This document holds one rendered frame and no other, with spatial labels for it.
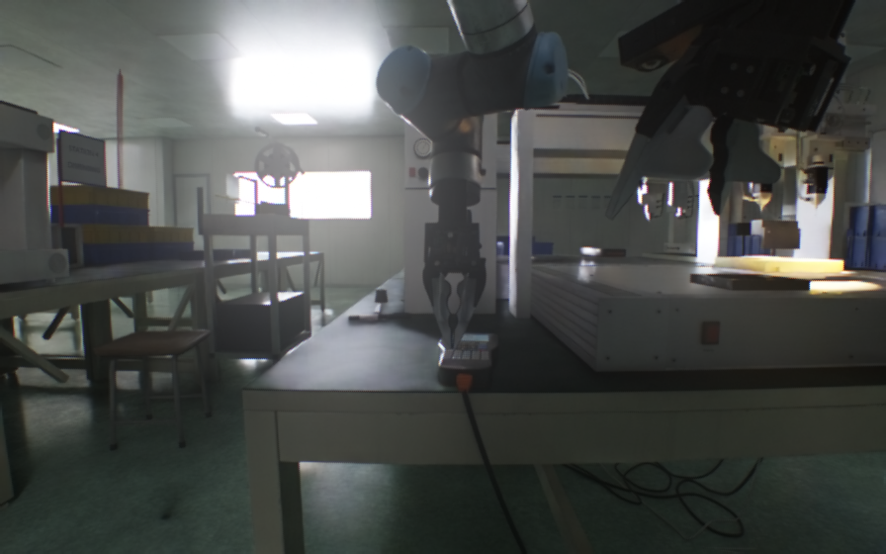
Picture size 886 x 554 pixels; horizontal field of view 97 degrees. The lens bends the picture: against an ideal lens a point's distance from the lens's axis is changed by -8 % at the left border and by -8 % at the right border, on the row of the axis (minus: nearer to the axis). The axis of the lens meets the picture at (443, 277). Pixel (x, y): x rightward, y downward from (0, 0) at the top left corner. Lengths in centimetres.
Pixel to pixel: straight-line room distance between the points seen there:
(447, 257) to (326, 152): 788
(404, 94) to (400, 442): 41
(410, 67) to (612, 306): 38
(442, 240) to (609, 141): 58
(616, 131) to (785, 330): 56
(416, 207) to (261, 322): 209
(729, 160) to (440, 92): 31
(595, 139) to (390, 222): 713
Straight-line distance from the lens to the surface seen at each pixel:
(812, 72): 38
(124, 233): 400
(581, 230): 835
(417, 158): 103
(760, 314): 68
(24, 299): 211
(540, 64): 49
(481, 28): 47
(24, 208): 223
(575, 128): 103
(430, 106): 55
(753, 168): 45
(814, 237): 136
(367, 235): 809
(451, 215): 56
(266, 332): 297
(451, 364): 53
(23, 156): 225
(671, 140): 36
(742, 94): 37
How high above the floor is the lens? 93
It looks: 5 degrees down
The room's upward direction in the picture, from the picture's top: straight up
